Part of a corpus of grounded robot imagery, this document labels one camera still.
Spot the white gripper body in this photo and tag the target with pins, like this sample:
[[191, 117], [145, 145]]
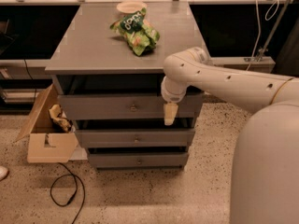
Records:
[[173, 96]]

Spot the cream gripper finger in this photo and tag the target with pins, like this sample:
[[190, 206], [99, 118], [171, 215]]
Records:
[[170, 112]]

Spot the grey top drawer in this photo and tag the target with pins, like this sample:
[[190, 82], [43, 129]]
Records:
[[81, 107]]

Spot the grey drawer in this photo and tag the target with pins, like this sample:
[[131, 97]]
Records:
[[135, 138], [111, 161], [81, 107]]

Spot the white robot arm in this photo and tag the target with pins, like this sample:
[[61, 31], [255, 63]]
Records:
[[265, 171]]

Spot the grey middle drawer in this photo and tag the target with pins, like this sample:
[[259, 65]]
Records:
[[135, 138]]

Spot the grey bottom drawer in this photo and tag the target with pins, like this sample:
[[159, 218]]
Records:
[[111, 161]]

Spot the grey drawer cabinet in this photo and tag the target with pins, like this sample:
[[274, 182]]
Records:
[[93, 60]]

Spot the green chip bag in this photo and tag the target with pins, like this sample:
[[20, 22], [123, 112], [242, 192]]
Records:
[[139, 34]]

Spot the metal stand pole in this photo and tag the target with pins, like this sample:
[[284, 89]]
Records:
[[257, 54]]

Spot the crumpled paper in box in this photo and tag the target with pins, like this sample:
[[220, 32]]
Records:
[[56, 114]]

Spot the cardboard box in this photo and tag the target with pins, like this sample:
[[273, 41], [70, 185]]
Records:
[[48, 142]]

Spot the white shoe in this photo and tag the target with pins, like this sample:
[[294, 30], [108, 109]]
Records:
[[3, 172]]

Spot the grey window ledge rail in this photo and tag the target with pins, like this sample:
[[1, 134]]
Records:
[[265, 65]]

